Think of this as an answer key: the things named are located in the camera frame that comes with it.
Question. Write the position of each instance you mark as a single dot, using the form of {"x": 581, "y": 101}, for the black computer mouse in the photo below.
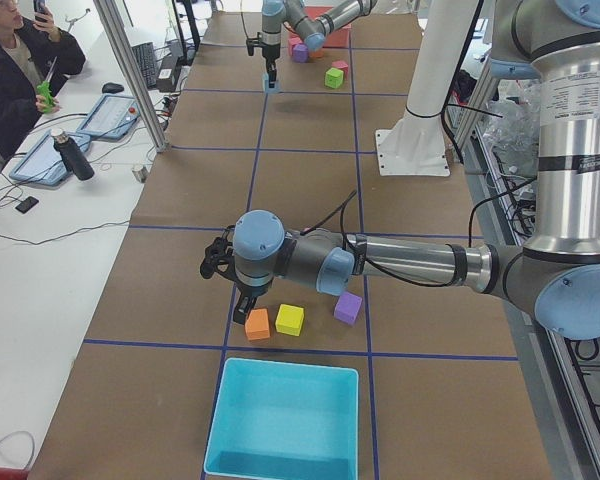
{"x": 112, "y": 88}

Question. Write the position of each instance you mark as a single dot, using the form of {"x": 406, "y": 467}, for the purple foam block near blue bin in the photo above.
{"x": 347, "y": 308}

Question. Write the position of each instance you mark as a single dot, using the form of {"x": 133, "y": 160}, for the black smartphone on desk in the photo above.
{"x": 26, "y": 205}

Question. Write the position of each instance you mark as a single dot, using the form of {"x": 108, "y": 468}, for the black water bottle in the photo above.
{"x": 72, "y": 156}

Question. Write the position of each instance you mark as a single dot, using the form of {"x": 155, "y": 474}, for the aluminium frame post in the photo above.
{"x": 115, "y": 31}

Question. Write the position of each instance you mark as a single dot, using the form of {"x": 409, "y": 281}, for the dark pink foam block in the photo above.
{"x": 341, "y": 65}

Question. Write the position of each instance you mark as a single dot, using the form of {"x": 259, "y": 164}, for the far blue teach pendant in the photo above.
{"x": 111, "y": 118}

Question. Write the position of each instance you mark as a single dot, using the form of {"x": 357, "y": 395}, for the near blue teach pendant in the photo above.
{"x": 43, "y": 164}

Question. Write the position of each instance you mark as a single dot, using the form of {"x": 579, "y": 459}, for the small metal cylinder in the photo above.
{"x": 140, "y": 172}

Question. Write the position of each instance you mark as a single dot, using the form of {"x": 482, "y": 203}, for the pink foam block near red bin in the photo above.
{"x": 292, "y": 42}

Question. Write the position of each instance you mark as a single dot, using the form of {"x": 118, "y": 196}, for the green handled tool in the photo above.
{"x": 45, "y": 101}

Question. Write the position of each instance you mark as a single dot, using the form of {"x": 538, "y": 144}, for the red plastic bin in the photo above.
{"x": 337, "y": 39}

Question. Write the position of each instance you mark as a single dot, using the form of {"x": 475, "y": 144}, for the yellow foam block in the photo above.
{"x": 289, "y": 319}

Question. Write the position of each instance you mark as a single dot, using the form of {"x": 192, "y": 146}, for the green foam block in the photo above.
{"x": 334, "y": 78}

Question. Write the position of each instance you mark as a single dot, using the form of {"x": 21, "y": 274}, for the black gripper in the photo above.
{"x": 269, "y": 50}
{"x": 249, "y": 292}

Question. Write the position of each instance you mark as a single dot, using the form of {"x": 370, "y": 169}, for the seated person in black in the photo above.
{"x": 31, "y": 51}

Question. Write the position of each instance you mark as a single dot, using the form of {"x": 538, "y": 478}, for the orange foam block near blue bin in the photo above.
{"x": 257, "y": 326}

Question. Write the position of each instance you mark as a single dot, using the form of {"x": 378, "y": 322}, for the black keyboard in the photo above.
{"x": 145, "y": 57}

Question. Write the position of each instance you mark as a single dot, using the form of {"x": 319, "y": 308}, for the purple foam block near red bin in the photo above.
{"x": 300, "y": 53}

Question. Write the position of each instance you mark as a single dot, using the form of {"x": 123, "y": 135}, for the light blue plastic bin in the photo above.
{"x": 278, "y": 420}

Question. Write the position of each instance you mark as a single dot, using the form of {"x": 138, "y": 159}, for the blue teach pendant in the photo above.
{"x": 111, "y": 118}
{"x": 43, "y": 164}

